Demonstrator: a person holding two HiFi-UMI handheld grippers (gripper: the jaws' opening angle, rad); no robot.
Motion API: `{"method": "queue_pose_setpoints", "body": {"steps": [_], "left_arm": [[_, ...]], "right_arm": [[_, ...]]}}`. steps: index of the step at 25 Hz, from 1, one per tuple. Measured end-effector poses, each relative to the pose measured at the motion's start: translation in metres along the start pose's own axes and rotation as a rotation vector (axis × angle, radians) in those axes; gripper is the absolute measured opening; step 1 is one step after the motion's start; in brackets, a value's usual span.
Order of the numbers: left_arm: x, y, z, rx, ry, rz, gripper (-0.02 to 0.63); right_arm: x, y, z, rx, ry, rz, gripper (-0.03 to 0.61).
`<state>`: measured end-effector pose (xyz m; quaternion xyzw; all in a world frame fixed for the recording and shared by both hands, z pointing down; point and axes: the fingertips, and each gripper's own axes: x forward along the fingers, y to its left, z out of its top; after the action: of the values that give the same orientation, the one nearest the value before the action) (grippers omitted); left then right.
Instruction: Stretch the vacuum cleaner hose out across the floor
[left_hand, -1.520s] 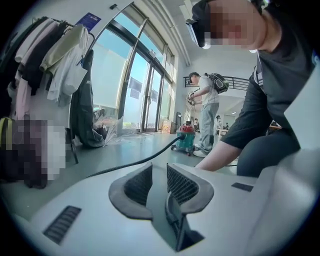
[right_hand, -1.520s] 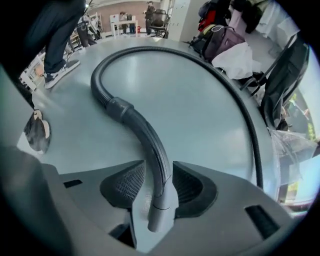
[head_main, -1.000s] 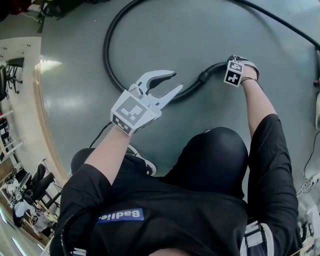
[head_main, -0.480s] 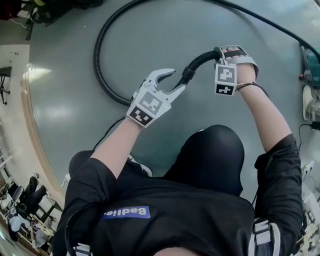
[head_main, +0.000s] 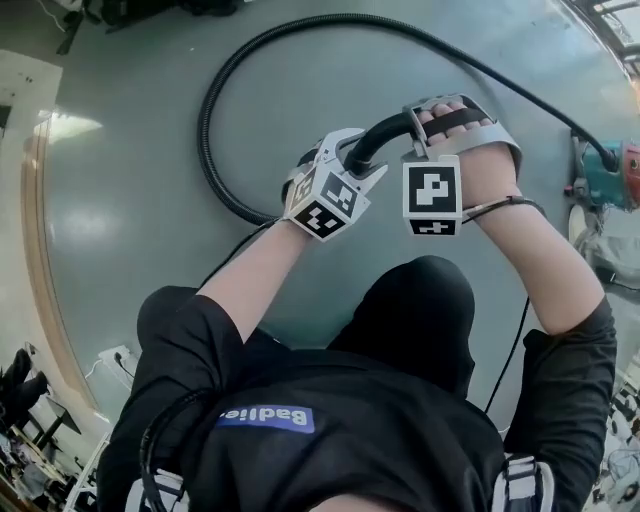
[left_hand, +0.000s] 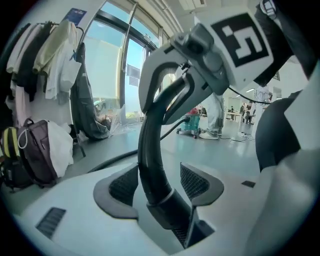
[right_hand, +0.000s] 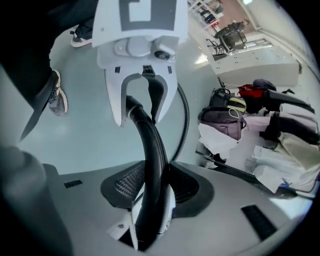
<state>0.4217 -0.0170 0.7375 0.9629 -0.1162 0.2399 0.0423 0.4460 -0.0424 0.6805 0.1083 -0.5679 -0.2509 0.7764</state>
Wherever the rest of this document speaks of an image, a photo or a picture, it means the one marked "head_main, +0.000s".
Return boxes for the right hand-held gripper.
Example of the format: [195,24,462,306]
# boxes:
[401,93,524,237]

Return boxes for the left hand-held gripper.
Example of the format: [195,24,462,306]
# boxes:
[281,127,389,244]

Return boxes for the black vacuum cleaner hose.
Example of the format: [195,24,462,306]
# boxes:
[198,13,621,224]

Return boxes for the person's left forearm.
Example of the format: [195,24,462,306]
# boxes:
[194,218,312,324]

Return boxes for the person's right forearm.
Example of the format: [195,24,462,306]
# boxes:
[457,147,609,337]

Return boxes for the teal and red vacuum cleaner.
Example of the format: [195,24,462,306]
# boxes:
[567,137,640,212]

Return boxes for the person's right hand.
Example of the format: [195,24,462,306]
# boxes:
[416,101,490,149]

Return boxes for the person's black trousers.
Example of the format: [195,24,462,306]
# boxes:
[327,254,476,401]

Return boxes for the grey cloth bundle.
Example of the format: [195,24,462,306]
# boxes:
[579,209,640,294]

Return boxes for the person's black shirt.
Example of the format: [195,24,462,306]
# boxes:
[97,285,619,512]

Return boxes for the black equipment pile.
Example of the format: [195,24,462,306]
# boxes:
[54,0,169,56]

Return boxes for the white power strip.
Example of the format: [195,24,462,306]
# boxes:
[82,343,140,381]

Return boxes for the white cabinet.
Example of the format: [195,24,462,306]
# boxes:
[0,48,65,166]

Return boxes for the black small table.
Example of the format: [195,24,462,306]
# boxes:
[27,393,83,449]

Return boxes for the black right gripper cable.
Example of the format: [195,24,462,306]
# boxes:
[460,196,550,417]

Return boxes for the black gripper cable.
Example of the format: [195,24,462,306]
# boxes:
[198,218,282,294]
[460,196,550,417]

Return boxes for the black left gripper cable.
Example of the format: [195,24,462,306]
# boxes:
[198,218,282,294]

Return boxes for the white harness strap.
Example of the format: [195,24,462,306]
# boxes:
[123,468,189,512]
[492,453,557,512]

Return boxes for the black corrugated cable sleeve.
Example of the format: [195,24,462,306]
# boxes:
[138,388,214,506]

